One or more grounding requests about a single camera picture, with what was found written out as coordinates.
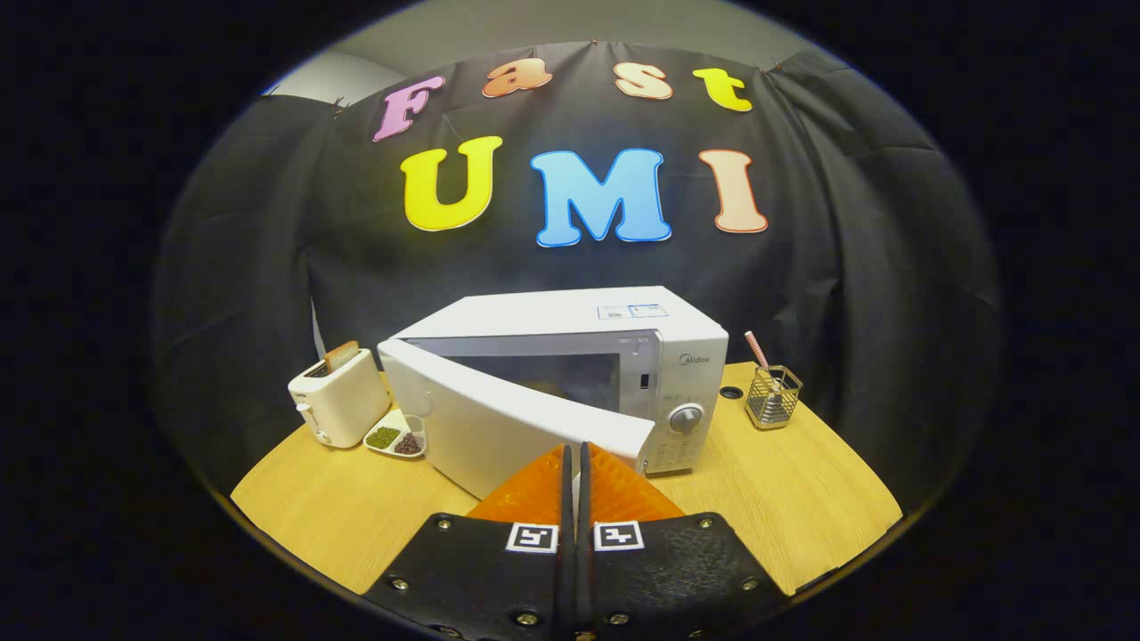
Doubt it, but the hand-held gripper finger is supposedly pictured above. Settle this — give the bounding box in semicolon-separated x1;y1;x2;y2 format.
577;441;789;641
363;442;575;641

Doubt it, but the white microwave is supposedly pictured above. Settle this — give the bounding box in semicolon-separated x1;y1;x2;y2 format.
377;285;729;504

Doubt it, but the white divided tray with beans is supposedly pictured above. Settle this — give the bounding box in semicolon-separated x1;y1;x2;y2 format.
362;408;428;459

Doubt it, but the white toaster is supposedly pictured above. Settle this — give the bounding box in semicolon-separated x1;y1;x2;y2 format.
287;347;393;449

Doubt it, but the wire mesh holder cup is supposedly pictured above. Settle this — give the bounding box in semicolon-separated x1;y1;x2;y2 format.
745;365;804;431

